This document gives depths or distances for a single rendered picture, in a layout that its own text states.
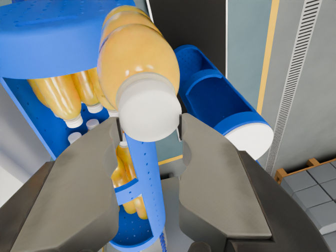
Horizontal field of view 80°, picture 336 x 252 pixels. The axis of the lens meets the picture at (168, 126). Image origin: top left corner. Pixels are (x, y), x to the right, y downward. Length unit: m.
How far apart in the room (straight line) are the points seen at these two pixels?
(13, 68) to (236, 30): 1.66
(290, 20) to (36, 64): 1.97
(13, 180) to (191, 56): 1.29
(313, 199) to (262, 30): 2.53
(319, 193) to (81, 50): 3.63
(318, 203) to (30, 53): 3.60
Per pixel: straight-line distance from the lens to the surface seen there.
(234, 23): 1.83
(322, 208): 3.63
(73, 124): 0.54
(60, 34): 0.33
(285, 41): 2.18
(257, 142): 0.95
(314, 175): 3.89
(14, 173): 0.68
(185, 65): 1.59
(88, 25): 0.33
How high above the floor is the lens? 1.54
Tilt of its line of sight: 47 degrees down
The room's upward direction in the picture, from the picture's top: 161 degrees clockwise
